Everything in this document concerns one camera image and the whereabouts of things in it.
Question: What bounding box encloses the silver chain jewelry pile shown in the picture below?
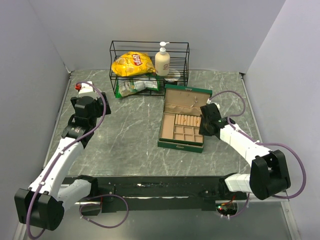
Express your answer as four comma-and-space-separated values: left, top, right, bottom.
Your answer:
190, 96, 198, 108

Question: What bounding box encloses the green jewelry tray insert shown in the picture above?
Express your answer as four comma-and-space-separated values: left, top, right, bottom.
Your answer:
159, 112, 204, 146

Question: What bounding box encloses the green jewelry box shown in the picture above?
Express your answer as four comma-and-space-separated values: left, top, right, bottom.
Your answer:
157, 84, 213, 153

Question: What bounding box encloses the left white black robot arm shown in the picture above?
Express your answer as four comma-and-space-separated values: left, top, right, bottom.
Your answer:
14, 92, 111, 231

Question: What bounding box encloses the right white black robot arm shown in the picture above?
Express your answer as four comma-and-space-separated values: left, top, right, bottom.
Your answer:
199, 103, 291, 200

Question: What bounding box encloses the green white snack bag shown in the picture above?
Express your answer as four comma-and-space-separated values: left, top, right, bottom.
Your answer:
115, 73, 160, 99

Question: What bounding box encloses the dark tin can with lid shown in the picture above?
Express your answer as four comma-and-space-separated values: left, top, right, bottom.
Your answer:
164, 69, 181, 85

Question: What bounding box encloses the yellow chips bag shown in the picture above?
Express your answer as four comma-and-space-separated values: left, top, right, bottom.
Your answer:
111, 51, 156, 77

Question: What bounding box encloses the cream lotion pump bottle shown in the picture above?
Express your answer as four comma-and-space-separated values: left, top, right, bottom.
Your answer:
155, 41, 170, 77

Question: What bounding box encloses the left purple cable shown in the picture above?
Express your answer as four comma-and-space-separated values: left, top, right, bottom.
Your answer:
25, 81, 107, 240

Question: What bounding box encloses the black wire shelf rack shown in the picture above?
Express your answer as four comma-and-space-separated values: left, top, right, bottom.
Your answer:
109, 40, 190, 99

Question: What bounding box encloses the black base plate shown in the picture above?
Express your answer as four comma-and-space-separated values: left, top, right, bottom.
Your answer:
93, 176, 247, 213

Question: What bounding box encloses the aluminium rail frame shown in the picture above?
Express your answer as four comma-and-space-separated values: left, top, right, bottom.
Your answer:
12, 181, 301, 240

